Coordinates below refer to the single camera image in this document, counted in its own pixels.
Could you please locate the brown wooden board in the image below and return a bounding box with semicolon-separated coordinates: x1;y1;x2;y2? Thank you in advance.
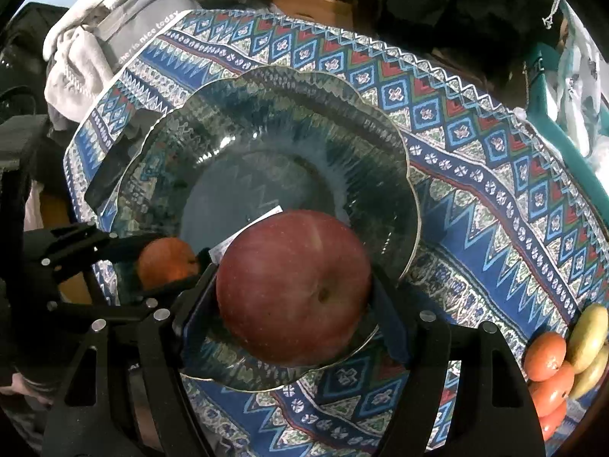
24;190;91;305

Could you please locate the teal cardboard box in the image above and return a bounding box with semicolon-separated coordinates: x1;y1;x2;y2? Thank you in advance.
523;43;609;172

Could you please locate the grey fabric bag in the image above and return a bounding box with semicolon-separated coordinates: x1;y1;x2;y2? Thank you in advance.
95;0;201;86

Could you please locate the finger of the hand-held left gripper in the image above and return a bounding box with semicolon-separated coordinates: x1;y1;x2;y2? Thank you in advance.
45;246;213;322
21;221;150;284

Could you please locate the clear glass plate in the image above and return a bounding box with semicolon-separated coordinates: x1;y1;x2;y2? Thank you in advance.
114;67;422;393

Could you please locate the white towel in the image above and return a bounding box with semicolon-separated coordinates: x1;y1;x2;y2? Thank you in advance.
45;0;267;129

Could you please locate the small orange tangerine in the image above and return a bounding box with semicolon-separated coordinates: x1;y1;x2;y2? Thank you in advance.
137;237;201;292

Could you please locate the white paper label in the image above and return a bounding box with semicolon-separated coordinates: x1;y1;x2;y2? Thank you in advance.
209;206;284;265

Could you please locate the person's left hand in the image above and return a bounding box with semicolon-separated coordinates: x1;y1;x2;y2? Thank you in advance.
0;372;51;407

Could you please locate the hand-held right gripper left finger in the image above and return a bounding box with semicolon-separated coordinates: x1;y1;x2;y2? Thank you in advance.
45;264;224;457

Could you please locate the blue patterned tablecloth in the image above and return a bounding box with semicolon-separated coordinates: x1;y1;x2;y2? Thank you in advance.
64;10;609;457

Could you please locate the yellow-green pear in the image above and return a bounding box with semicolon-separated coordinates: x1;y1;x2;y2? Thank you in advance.
568;343;609;401
565;304;609;374

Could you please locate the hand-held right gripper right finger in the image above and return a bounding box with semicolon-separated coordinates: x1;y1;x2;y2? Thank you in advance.
370;268;548;457

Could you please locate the dark cloth pile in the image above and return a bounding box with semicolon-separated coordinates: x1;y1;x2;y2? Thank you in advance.
357;0;572;96

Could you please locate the red apple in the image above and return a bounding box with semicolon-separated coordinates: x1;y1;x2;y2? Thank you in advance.
216;209;373;367

